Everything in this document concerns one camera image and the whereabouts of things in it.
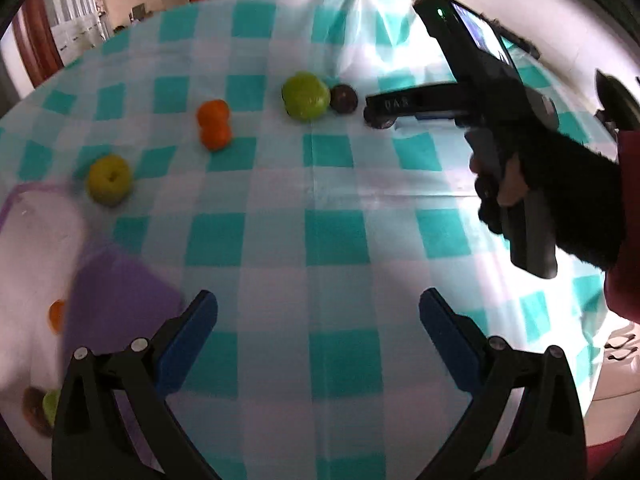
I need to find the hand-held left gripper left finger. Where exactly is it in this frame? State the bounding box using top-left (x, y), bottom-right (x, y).
top-left (52, 289), bottom-right (222, 480)

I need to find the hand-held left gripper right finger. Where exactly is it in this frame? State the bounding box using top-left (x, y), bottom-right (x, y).
top-left (419, 288), bottom-right (587, 480)

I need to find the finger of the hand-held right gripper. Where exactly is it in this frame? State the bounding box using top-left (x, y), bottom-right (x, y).
top-left (363, 82), bottom-right (467, 130)

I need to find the dark purple round fruit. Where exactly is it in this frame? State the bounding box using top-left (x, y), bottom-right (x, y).
top-left (329, 84), bottom-right (359, 114)

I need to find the white purple-rimmed plate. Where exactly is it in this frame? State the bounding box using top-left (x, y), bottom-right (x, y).
top-left (0, 182), bottom-right (187, 463)

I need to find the person's right hand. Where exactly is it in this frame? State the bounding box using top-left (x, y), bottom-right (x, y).
top-left (469, 127), bottom-right (627, 272)

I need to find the large green apple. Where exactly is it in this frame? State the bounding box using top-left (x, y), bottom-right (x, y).
top-left (281, 72), bottom-right (331, 122)

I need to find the orange tangerine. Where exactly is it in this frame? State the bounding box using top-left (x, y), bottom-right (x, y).
top-left (48, 299), bottom-right (68, 335)
top-left (196, 99), bottom-right (231, 130)
top-left (200, 124), bottom-right (233, 152)

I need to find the black round object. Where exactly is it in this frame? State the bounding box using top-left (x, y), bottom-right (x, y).
top-left (594, 69), bottom-right (640, 133)

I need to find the small green fruit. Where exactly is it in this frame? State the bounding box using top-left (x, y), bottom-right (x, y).
top-left (42, 388), bottom-right (62, 428)

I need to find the teal checked tablecloth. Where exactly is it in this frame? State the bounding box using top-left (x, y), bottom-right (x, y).
top-left (0, 0), bottom-right (621, 480)

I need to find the brown round fruit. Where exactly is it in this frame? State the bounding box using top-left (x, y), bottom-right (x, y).
top-left (22, 386), bottom-right (51, 436)

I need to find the white plastic furniture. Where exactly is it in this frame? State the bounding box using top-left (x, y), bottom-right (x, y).
top-left (592, 322), bottom-right (640, 401)

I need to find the small yellow-green apple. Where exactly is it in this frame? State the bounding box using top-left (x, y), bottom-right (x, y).
top-left (86, 155), bottom-right (134, 207)

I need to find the person's red clothing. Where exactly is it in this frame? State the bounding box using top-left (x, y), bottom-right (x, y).
top-left (586, 435), bottom-right (640, 480)

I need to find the wooden door frame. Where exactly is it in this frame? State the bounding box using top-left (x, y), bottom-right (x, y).
top-left (12, 0), bottom-right (67, 88)

